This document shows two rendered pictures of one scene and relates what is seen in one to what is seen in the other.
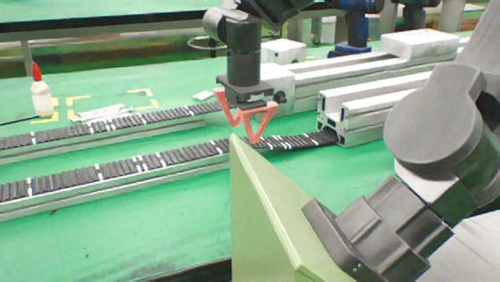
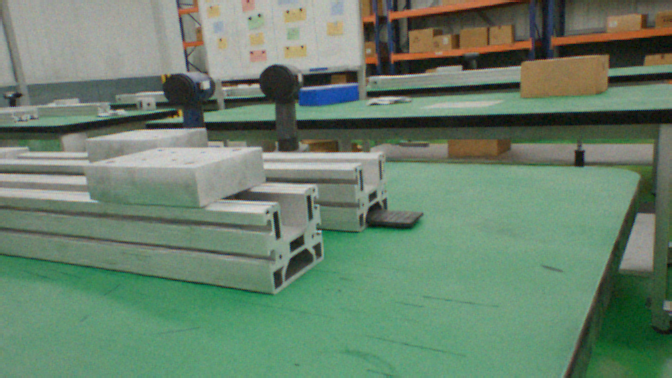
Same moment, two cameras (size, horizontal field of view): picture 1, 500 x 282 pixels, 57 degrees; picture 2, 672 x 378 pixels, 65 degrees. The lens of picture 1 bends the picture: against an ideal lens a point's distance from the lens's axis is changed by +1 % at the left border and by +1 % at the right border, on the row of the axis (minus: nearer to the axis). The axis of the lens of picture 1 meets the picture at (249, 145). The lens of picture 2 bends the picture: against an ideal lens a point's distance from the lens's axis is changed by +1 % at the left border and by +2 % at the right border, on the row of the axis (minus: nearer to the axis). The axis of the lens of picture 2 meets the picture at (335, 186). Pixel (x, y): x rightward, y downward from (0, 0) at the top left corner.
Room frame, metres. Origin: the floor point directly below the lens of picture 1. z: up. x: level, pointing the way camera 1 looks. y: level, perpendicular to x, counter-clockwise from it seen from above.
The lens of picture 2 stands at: (0.92, -1.32, 0.99)
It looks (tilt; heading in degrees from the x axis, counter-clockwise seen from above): 13 degrees down; 55
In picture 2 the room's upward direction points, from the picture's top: 5 degrees counter-clockwise
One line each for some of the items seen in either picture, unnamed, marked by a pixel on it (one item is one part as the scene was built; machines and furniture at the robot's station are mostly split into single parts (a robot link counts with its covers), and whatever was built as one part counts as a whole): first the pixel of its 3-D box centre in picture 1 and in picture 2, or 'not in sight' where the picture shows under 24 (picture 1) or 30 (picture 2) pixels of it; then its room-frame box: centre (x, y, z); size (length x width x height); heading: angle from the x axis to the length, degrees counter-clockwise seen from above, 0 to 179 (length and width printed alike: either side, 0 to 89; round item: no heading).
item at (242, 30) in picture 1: (242, 33); not in sight; (0.74, 0.01, 1.01); 0.07 x 0.06 x 0.07; 30
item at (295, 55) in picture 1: (284, 62); not in sight; (1.19, -0.09, 0.83); 0.11 x 0.10 x 0.10; 41
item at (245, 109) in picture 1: (251, 115); not in sight; (0.71, 0.00, 0.88); 0.07 x 0.07 x 0.09; 27
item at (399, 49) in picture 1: (418, 48); (149, 154); (1.17, -0.44, 0.87); 0.16 x 0.11 x 0.07; 116
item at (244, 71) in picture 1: (244, 70); not in sight; (0.74, 0.01, 0.95); 0.10 x 0.07 x 0.07; 27
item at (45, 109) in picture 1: (40, 89); not in sight; (0.94, 0.46, 0.84); 0.04 x 0.04 x 0.12
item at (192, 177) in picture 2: not in sight; (179, 185); (1.11, -0.74, 0.87); 0.16 x 0.11 x 0.07; 116
